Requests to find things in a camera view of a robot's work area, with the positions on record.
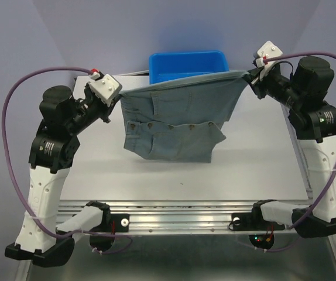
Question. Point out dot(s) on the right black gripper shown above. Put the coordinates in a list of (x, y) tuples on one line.
[(259, 84)]

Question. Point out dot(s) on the blue plastic bin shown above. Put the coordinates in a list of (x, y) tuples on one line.
[(174, 65)]

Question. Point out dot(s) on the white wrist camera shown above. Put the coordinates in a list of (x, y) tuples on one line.
[(105, 87), (267, 51)]

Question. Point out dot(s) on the aluminium extrusion frame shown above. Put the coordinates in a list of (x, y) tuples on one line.
[(178, 227)]

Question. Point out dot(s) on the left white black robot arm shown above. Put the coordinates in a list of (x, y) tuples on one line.
[(52, 152)]

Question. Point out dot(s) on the light denim skirt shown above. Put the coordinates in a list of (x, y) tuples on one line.
[(181, 120)]

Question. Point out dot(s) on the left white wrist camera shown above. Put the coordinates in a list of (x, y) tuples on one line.
[(105, 87)]

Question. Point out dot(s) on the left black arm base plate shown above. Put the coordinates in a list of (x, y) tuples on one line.
[(118, 224)]

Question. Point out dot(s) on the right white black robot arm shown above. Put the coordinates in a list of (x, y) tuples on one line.
[(314, 122)]

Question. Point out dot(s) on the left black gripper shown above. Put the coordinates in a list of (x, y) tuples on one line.
[(107, 110)]

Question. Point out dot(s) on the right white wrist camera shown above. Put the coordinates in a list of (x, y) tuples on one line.
[(267, 51)]

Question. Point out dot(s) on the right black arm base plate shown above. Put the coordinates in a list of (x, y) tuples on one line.
[(252, 222)]

